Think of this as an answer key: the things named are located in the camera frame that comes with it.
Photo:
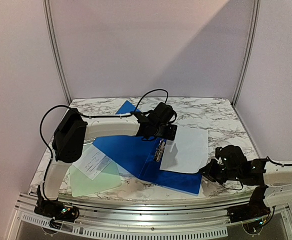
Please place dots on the aluminium front rail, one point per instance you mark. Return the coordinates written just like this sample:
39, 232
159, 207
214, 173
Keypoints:
119, 220

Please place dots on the printed white paper sheet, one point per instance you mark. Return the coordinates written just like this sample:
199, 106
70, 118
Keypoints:
92, 162

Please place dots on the blue file folder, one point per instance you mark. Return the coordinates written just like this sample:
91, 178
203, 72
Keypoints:
137, 157

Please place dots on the aluminium corner post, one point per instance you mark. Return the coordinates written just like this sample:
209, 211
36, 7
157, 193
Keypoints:
55, 50
248, 50

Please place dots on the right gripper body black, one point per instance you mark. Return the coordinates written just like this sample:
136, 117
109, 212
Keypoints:
213, 172

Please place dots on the right aluminium corner post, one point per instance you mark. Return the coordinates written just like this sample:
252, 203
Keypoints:
248, 50

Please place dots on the left aluminium corner post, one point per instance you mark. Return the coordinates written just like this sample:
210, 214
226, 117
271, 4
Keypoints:
55, 50

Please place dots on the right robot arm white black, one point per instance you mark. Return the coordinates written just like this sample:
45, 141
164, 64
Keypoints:
272, 179

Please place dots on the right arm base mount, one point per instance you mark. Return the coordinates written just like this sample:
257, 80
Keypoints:
253, 215

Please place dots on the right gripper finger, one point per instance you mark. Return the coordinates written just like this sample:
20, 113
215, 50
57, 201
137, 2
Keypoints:
209, 167
208, 174

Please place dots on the metal folder clip mechanism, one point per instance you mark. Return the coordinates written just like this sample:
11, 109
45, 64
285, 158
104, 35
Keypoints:
159, 150

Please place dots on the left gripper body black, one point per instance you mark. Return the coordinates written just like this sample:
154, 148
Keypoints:
169, 135

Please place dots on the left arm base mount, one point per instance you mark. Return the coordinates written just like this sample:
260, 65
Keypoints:
58, 212

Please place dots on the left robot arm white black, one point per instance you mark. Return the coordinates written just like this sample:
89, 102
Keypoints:
75, 128

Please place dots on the green translucent clipboard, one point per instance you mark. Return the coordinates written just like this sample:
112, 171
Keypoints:
82, 186

